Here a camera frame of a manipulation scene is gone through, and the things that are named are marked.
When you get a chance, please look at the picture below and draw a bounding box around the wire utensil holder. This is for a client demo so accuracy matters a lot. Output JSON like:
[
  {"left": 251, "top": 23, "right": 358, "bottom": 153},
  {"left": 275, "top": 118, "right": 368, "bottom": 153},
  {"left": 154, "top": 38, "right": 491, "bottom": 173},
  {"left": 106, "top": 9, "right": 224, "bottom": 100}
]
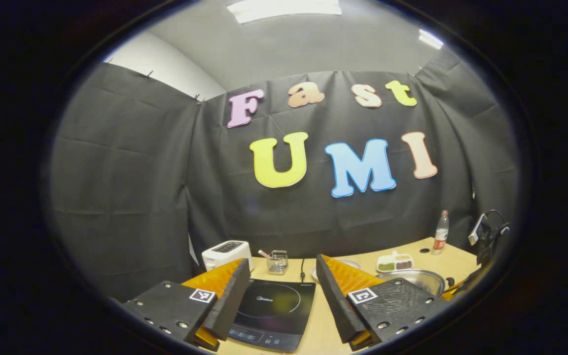
[{"left": 267, "top": 250, "right": 289, "bottom": 275}]

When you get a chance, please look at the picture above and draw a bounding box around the white oval plate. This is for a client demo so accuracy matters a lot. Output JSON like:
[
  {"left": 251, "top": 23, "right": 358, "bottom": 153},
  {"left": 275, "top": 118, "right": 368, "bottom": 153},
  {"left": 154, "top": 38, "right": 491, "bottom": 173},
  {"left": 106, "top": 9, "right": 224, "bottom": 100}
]
[{"left": 311, "top": 258, "right": 362, "bottom": 283}]

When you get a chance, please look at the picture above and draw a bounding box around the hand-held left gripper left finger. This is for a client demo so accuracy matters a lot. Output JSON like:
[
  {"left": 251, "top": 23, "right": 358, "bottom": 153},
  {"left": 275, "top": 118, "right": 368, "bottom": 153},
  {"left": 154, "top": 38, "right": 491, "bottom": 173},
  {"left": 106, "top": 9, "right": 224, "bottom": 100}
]
[{"left": 121, "top": 257, "right": 251, "bottom": 352}]

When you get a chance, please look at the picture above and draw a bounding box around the steel pot with black handle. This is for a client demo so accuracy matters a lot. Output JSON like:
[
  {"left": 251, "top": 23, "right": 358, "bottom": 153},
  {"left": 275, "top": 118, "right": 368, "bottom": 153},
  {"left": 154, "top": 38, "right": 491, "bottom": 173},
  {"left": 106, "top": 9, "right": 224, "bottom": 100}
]
[{"left": 377, "top": 269, "right": 455, "bottom": 299}]

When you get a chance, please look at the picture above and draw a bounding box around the clear water bottle red label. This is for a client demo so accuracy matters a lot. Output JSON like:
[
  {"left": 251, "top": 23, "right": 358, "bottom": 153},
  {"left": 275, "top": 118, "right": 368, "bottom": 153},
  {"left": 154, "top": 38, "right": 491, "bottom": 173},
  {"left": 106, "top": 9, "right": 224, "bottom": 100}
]
[{"left": 432, "top": 210, "right": 450, "bottom": 255}]

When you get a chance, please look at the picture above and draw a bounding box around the white toaster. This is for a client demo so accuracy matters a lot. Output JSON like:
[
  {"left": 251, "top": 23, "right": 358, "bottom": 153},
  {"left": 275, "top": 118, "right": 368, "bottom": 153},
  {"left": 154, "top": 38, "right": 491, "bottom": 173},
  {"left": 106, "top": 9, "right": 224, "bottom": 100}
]
[{"left": 202, "top": 240, "right": 254, "bottom": 273}]

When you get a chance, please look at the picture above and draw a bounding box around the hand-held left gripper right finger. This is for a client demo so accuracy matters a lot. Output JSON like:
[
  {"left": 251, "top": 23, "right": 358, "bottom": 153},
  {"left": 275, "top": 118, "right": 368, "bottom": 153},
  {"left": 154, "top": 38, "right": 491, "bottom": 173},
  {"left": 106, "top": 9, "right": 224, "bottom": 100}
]
[{"left": 316, "top": 254, "right": 450, "bottom": 352}]

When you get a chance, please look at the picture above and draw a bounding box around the long ceiling light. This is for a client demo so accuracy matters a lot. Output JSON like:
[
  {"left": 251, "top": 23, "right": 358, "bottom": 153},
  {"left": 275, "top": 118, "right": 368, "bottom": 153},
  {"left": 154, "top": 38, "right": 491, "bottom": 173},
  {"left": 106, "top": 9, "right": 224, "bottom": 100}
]
[{"left": 226, "top": 0, "right": 342, "bottom": 24}]

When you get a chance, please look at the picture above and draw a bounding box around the white divided bean dish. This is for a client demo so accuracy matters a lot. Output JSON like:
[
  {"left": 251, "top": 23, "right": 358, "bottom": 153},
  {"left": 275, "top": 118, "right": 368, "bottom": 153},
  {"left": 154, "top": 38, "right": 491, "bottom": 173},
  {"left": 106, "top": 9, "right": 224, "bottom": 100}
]
[{"left": 376, "top": 251, "right": 415, "bottom": 273}]

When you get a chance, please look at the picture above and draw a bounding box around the small ceiling light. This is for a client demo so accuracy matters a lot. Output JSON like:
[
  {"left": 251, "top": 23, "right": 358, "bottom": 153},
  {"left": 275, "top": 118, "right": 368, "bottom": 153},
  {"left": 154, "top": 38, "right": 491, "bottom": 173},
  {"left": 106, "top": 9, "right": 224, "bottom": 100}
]
[{"left": 418, "top": 29, "right": 445, "bottom": 50}]

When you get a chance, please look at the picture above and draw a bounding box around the black induction cooktop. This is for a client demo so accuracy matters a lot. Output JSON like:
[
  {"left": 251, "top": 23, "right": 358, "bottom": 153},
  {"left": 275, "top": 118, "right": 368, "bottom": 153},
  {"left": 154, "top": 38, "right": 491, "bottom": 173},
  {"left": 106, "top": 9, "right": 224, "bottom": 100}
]
[{"left": 227, "top": 279, "right": 317, "bottom": 353}]

